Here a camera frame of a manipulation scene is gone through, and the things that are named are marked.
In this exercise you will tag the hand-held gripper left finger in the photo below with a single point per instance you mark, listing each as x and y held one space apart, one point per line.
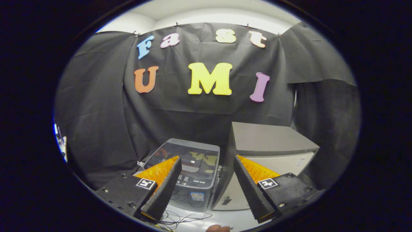
164 193

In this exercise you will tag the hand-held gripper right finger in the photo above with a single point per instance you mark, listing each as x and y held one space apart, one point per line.
249 190

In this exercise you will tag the grey washing machine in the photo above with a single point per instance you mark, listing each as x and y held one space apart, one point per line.
196 196

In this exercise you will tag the dark washing machine lid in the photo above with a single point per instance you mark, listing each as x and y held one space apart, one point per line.
199 154

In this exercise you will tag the grey cabinet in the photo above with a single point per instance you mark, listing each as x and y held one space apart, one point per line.
273 138

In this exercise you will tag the black backdrop cloth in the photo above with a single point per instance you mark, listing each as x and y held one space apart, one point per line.
106 106

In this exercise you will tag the white and blue equipment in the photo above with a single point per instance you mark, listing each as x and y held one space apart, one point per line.
61 141

